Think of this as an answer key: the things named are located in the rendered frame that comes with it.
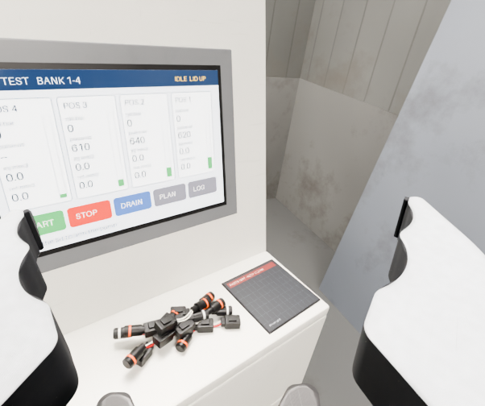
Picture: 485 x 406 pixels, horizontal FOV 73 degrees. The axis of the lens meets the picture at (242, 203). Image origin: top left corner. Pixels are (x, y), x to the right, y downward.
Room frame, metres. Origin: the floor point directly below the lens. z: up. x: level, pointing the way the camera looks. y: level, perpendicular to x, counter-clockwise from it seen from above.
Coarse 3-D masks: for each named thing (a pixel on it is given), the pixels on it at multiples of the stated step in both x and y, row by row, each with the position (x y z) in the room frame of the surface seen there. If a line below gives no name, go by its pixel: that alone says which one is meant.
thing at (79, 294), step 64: (0, 0) 0.47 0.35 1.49; (64, 0) 0.53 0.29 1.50; (128, 0) 0.59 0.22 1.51; (192, 0) 0.67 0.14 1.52; (256, 0) 0.77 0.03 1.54; (256, 64) 0.75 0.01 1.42; (256, 128) 0.72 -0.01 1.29; (256, 192) 0.69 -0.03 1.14; (128, 256) 0.47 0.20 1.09; (192, 256) 0.55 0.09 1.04; (64, 320) 0.37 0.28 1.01; (320, 320) 0.51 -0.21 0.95; (256, 384) 0.39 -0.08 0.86
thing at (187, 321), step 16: (208, 304) 0.45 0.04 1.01; (224, 304) 0.46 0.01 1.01; (160, 320) 0.38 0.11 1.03; (176, 320) 0.39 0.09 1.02; (192, 320) 0.41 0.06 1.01; (208, 320) 0.42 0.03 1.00; (224, 320) 0.43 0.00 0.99; (128, 336) 0.36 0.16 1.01; (160, 336) 0.36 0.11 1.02; (176, 336) 0.38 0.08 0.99; (192, 336) 0.39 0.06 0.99; (144, 352) 0.34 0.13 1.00; (128, 368) 0.30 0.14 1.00
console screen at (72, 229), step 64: (0, 64) 0.44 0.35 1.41; (64, 64) 0.50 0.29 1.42; (128, 64) 0.56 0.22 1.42; (192, 64) 0.64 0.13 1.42; (0, 128) 0.42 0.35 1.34; (64, 128) 0.47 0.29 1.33; (128, 128) 0.53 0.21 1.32; (192, 128) 0.61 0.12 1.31; (0, 192) 0.39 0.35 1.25; (64, 192) 0.44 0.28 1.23; (128, 192) 0.50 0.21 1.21; (192, 192) 0.58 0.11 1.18; (64, 256) 0.41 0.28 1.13
